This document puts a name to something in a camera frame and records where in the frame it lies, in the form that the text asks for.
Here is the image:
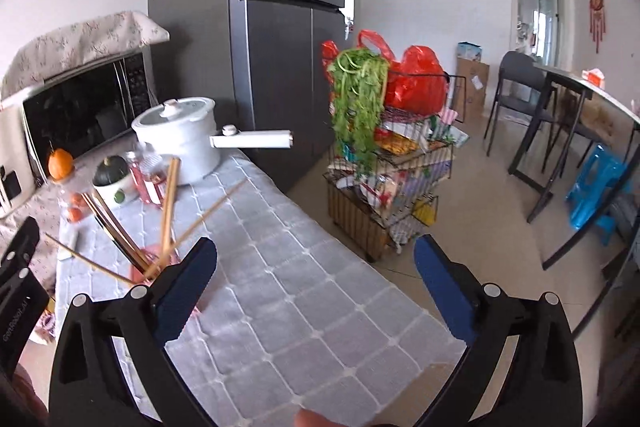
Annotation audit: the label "wooden chopstick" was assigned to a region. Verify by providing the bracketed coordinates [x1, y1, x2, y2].
[81, 191, 150, 274]
[43, 233, 136, 287]
[158, 157, 181, 265]

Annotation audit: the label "black chopstick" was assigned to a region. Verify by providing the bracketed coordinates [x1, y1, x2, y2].
[88, 197, 148, 271]

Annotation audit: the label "pink utensil basket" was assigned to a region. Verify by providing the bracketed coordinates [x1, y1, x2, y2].
[129, 244, 201, 317]

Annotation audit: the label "person's right hand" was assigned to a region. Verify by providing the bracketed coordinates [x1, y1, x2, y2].
[294, 409, 345, 427]

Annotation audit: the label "glass jar with tomatoes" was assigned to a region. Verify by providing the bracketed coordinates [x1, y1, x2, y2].
[58, 179, 92, 225]

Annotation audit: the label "beige air fryer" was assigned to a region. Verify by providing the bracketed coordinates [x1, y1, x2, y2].
[0, 106, 36, 218]

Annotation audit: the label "white ceramic bowl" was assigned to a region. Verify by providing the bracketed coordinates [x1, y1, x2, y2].
[93, 173, 139, 209]

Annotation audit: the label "orange pumpkin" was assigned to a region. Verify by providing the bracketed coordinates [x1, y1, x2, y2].
[48, 148, 74, 181]

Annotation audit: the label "green lime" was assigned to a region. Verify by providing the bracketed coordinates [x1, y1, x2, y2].
[114, 190, 126, 205]

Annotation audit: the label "dark green squash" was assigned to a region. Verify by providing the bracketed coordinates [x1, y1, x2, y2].
[92, 155, 129, 186]

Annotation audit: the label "red-filled glass jar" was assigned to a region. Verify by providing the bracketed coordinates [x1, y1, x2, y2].
[125, 150, 151, 204]

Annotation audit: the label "white microwave oven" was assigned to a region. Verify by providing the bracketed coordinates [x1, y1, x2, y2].
[1, 53, 152, 181]

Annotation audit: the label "blue plastic stool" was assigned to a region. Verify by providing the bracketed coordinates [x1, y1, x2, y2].
[565, 144, 626, 230]

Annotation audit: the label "grey checked tablecloth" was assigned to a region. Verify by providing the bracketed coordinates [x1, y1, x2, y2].
[54, 148, 467, 427]

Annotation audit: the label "white electric cooking pot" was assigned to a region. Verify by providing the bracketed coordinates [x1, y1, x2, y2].
[131, 96, 293, 185]

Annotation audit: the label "floral microwave cover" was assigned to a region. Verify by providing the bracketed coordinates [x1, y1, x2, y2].
[1, 11, 170, 100]

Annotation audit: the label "black dining table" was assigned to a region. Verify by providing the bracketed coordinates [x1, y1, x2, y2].
[506, 63, 640, 270]

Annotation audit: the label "black chair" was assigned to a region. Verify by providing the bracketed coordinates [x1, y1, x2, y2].
[483, 51, 546, 157]

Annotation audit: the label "red plastic bag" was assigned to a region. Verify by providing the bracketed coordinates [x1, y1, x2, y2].
[358, 29, 449, 116]

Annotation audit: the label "green leafy vegetables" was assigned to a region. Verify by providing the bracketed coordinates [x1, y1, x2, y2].
[328, 48, 390, 174]

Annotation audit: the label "grey refrigerator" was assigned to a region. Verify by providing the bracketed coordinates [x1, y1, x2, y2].
[148, 0, 345, 191]

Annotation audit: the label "wire storage cart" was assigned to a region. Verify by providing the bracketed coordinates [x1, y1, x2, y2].
[324, 75, 468, 262]

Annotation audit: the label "red wall ornament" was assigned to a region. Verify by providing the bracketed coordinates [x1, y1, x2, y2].
[589, 0, 606, 53]

